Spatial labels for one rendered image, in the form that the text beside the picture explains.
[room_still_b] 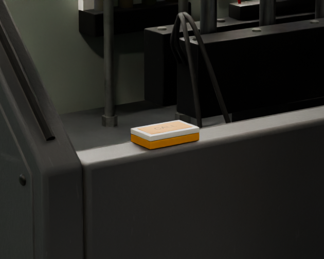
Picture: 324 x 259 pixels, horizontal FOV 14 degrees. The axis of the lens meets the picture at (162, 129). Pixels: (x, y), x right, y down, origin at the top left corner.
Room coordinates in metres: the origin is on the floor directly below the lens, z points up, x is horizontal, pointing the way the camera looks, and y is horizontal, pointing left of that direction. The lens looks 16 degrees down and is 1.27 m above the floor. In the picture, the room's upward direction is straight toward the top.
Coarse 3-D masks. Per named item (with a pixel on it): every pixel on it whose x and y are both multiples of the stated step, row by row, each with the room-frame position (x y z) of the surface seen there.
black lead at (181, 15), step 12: (180, 12) 1.30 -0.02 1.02; (180, 24) 1.32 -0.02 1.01; (192, 24) 1.28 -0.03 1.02; (180, 48) 1.36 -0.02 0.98; (204, 48) 1.27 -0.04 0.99; (180, 60) 1.38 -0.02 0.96; (192, 60) 1.25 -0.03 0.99; (204, 60) 1.26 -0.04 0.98; (192, 72) 1.25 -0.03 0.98; (192, 84) 1.24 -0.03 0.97; (216, 84) 1.25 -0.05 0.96; (228, 120) 1.24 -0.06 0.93
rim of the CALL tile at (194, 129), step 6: (180, 120) 1.13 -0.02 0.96; (144, 126) 1.11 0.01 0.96; (132, 132) 1.10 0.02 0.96; (138, 132) 1.09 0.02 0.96; (144, 132) 1.09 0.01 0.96; (168, 132) 1.09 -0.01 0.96; (174, 132) 1.09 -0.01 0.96; (180, 132) 1.09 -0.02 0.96; (186, 132) 1.10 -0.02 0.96; (192, 132) 1.10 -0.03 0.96; (198, 132) 1.10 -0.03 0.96; (144, 138) 1.09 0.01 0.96; (150, 138) 1.08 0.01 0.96; (156, 138) 1.08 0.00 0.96; (162, 138) 1.08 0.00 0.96
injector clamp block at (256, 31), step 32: (160, 32) 1.42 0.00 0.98; (192, 32) 1.43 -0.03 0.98; (224, 32) 1.41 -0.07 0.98; (256, 32) 1.41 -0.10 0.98; (288, 32) 1.42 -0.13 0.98; (320, 32) 1.45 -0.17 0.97; (160, 64) 1.41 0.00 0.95; (224, 64) 1.38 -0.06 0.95; (256, 64) 1.40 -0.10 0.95; (288, 64) 1.42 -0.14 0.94; (320, 64) 1.45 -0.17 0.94; (160, 96) 1.41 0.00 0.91; (192, 96) 1.36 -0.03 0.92; (224, 96) 1.38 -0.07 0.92; (256, 96) 1.40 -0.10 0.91; (288, 96) 1.42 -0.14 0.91; (320, 96) 1.45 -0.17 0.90
